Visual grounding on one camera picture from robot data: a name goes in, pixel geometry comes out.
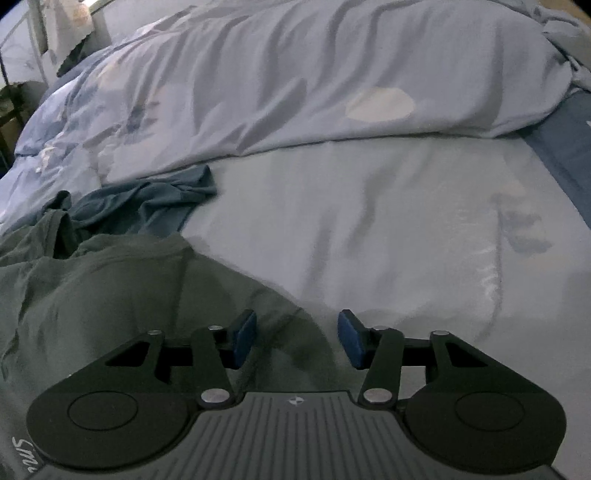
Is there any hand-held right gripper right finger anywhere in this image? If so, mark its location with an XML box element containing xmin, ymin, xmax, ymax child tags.
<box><xmin>338</xmin><ymin>309</ymin><xmax>513</xmax><ymax>409</ymax></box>

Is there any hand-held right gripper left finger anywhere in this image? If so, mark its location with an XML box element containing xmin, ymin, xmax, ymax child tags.
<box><xmin>78</xmin><ymin>310</ymin><xmax>258</xmax><ymax>410</ymax></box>

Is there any green t-shirt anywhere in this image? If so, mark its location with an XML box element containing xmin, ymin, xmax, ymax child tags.
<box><xmin>0</xmin><ymin>209</ymin><xmax>352</xmax><ymax>480</ymax></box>

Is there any dark blue shirt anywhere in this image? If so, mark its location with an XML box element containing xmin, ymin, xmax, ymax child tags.
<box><xmin>41</xmin><ymin>165</ymin><xmax>221</xmax><ymax>246</ymax></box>

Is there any printed blue duvet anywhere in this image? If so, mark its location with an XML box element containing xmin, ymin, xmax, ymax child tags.
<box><xmin>0</xmin><ymin>0</ymin><xmax>591</xmax><ymax>222</ymax></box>

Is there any blue dog print pillow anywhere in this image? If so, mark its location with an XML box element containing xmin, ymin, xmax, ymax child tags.
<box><xmin>518</xmin><ymin>91</ymin><xmax>591</xmax><ymax>219</ymax></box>

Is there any cream printed curtain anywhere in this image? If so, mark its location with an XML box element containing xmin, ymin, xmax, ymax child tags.
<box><xmin>44</xmin><ymin>0</ymin><xmax>96</xmax><ymax>52</ymax></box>

